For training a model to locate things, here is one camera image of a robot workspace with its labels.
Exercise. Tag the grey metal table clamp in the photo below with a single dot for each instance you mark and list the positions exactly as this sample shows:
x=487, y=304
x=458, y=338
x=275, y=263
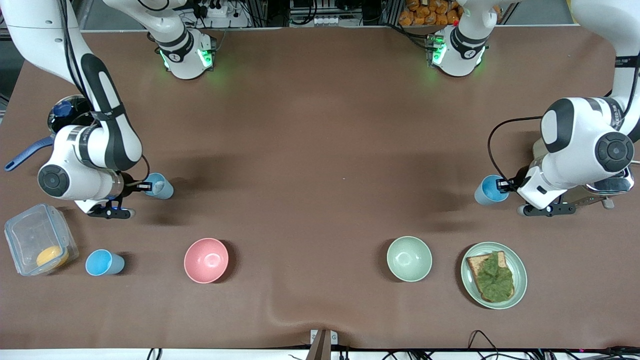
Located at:
x=322, y=342

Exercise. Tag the toast slice under lettuce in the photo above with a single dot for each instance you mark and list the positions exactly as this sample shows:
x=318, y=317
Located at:
x=472, y=262

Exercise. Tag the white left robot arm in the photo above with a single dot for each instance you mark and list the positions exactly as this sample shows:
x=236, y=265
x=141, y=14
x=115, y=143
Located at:
x=575, y=135

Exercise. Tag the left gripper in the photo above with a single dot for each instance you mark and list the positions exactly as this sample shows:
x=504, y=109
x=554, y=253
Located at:
x=519, y=180

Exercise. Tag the basket of bread rolls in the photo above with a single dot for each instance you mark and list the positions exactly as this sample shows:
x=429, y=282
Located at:
x=425, y=12

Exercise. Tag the pink bowl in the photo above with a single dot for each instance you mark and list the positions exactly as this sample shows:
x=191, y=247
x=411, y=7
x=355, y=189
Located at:
x=206, y=260

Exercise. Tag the brown table cover mat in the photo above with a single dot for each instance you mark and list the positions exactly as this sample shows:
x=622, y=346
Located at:
x=320, y=150

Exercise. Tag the pale green plate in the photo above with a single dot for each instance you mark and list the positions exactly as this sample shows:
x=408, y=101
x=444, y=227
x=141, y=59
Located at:
x=520, y=275

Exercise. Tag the orange round food piece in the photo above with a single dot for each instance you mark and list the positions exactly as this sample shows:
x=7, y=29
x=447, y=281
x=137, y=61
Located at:
x=52, y=256

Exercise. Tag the beige chrome toaster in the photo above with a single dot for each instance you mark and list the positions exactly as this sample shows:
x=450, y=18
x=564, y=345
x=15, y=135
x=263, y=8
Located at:
x=607, y=186

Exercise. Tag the blue plastic cup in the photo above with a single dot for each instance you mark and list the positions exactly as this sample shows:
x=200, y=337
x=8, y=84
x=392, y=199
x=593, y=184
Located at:
x=162, y=187
x=102, y=262
x=487, y=192

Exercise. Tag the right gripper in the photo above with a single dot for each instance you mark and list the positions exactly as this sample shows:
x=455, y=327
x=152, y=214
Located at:
x=128, y=183

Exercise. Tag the white power strip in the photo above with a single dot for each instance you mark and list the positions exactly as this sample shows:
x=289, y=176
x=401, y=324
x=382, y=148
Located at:
x=216, y=9

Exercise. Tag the pale green bowl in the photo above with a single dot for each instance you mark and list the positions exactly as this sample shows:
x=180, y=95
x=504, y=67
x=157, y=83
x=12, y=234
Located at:
x=409, y=259

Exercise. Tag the green lettuce leaf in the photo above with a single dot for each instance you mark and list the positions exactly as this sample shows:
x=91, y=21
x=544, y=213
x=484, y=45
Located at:
x=495, y=280

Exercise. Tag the clear plastic food container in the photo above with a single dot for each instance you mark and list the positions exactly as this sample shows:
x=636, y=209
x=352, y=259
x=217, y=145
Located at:
x=30, y=235

